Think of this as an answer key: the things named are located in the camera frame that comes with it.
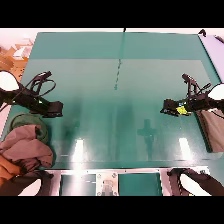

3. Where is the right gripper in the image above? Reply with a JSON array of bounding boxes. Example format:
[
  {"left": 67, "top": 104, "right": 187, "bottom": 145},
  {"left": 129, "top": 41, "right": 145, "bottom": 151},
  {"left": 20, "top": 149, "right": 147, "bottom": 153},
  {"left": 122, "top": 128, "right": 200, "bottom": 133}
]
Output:
[{"left": 160, "top": 98, "right": 188, "bottom": 118}]

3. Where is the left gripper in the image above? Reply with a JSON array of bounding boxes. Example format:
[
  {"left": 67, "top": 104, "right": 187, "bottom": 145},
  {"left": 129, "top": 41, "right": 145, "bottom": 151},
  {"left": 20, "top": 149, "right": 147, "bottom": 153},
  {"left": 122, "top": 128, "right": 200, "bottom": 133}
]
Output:
[{"left": 39, "top": 100, "right": 65, "bottom": 119}]

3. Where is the orange garment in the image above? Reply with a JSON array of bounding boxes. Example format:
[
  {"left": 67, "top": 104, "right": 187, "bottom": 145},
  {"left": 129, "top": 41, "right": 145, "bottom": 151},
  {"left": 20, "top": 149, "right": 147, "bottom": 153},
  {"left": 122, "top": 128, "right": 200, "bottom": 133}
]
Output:
[{"left": 0, "top": 154, "right": 22, "bottom": 188}]

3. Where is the folded brown garment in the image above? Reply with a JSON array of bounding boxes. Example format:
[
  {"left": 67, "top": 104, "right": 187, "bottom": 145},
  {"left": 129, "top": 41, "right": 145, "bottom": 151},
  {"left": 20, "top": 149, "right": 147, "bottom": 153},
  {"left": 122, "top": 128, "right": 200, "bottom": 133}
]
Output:
[{"left": 195, "top": 108, "right": 224, "bottom": 154}]

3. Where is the mauve brown garment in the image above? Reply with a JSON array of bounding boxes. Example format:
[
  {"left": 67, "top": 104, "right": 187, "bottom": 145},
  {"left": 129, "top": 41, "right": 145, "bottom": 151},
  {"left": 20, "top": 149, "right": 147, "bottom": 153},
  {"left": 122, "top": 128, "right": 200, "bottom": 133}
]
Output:
[{"left": 0, "top": 124, "right": 55, "bottom": 175}]

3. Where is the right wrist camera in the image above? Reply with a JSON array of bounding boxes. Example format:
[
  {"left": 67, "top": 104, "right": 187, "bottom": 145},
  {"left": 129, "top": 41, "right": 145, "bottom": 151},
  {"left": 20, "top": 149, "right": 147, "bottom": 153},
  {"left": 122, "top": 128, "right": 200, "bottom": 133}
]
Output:
[{"left": 181, "top": 73, "right": 202, "bottom": 100}]

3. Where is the silver frame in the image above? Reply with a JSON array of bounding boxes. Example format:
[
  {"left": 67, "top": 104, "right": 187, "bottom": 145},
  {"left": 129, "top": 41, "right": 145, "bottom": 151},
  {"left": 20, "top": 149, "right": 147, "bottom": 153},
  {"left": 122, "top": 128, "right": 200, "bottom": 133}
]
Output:
[{"left": 43, "top": 166, "right": 214, "bottom": 197}]

